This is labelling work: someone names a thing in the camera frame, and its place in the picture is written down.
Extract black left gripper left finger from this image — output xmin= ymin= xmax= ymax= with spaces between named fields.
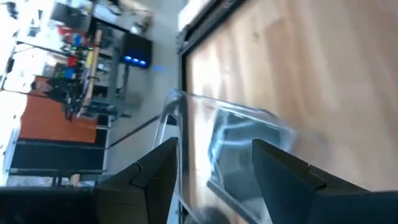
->
xmin=93 ymin=137 xmax=178 ymax=224

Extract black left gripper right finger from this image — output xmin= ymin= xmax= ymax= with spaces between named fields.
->
xmin=251 ymin=138 xmax=374 ymax=224

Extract black bench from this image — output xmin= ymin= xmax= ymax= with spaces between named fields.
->
xmin=7 ymin=139 xmax=108 ymax=187

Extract black box blue lights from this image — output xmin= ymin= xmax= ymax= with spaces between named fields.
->
xmin=120 ymin=32 xmax=154 ymax=69

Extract clear plastic handled bin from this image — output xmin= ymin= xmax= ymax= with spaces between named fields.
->
xmin=152 ymin=88 xmax=315 ymax=224

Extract orange wall panel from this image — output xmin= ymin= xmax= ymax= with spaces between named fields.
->
xmin=18 ymin=76 xmax=99 ymax=144

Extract light wooden post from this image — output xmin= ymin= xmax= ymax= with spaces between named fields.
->
xmin=77 ymin=29 xmax=103 ymax=116

